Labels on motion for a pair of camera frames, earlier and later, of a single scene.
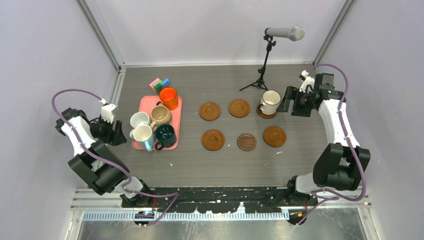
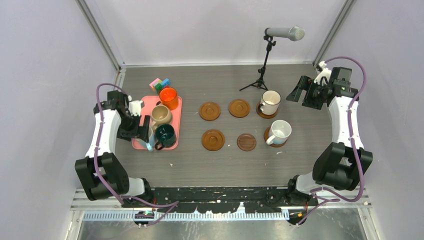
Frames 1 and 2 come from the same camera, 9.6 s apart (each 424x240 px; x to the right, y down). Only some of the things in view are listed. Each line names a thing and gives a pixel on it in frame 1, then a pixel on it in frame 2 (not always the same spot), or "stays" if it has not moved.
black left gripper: [117, 135] → [141, 131]
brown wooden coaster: [274, 136] stays
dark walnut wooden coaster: [246, 142] stays
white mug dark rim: [272, 99] stays
